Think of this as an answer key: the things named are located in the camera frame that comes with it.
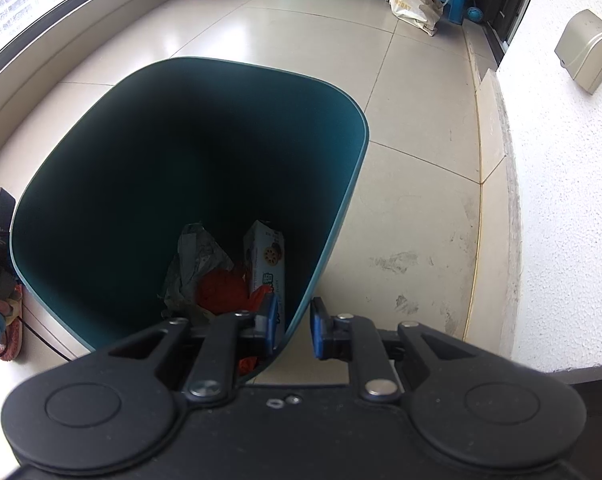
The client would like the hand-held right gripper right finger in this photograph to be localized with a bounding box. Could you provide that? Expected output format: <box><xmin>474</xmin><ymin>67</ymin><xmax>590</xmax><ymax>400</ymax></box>
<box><xmin>311</xmin><ymin>297</ymin><xmax>506</xmax><ymax>403</ymax></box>

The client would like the white tote bag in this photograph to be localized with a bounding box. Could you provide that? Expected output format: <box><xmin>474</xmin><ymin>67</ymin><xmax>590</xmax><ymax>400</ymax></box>
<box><xmin>371</xmin><ymin>0</ymin><xmax>445</xmax><ymax>37</ymax></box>

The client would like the red mesh net bag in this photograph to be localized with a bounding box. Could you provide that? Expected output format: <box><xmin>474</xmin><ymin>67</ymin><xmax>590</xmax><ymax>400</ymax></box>
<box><xmin>196</xmin><ymin>267</ymin><xmax>260</xmax><ymax>377</ymax></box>

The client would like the beige wall outlet cover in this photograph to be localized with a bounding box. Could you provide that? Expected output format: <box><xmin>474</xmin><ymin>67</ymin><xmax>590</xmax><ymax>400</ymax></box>
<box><xmin>554</xmin><ymin>8</ymin><xmax>602</xmax><ymax>95</ymax></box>

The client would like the white purple biscuit packet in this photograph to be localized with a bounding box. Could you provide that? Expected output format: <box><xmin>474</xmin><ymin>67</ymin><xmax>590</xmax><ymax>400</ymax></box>
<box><xmin>243</xmin><ymin>220</ymin><xmax>288</xmax><ymax>351</ymax></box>

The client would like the dark teal plastic bin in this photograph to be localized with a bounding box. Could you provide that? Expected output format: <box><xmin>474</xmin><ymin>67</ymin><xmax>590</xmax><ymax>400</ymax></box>
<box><xmin>10</xmin><ymin>55</ymin><xmax>370</xmax><ymax>382</ymax></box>

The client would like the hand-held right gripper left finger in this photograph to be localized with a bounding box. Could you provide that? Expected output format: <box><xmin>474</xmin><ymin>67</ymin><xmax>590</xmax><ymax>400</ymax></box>
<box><xmin>81</xmin><ymin>292</ymin><xmax>278</xmax><ymax>406</ymax></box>

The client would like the silver foil wrapper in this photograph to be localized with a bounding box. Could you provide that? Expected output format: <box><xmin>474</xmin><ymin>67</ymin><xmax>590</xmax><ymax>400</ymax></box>
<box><xmin>162</xmin><ymin>222</ymin><xmax>236</xmax><ymax>322</ymax></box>

